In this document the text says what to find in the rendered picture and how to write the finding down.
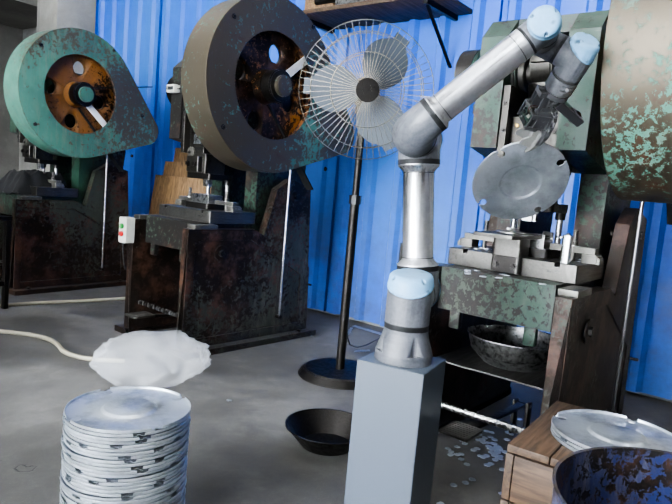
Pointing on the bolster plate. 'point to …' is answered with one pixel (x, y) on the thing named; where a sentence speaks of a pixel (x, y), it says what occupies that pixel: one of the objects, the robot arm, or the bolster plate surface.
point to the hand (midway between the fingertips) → (529, 147)
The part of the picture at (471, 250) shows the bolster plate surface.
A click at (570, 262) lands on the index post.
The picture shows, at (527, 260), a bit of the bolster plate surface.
